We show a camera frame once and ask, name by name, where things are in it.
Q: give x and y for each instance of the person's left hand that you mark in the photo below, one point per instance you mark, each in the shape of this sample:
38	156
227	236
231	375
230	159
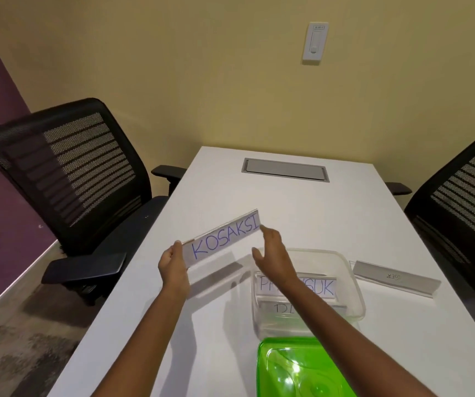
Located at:
175	270

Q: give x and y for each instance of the person's right hand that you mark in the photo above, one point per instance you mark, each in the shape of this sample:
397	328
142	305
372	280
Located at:
276	264

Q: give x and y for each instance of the clear plastic container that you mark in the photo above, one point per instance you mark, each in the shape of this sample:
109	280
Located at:
345	285

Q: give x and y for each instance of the green plastic lid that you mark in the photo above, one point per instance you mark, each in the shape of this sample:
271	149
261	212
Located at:
287	367

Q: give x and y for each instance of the person's left forearm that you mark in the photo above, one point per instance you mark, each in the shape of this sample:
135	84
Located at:
142	347

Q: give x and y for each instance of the person's right forearm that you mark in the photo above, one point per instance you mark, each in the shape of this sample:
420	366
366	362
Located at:
353	347

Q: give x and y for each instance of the black mesh office chair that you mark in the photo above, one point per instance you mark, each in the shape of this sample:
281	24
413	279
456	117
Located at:
76	194
460	243

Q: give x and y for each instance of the white wall switch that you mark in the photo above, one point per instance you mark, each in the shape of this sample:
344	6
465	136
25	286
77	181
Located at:
315	43

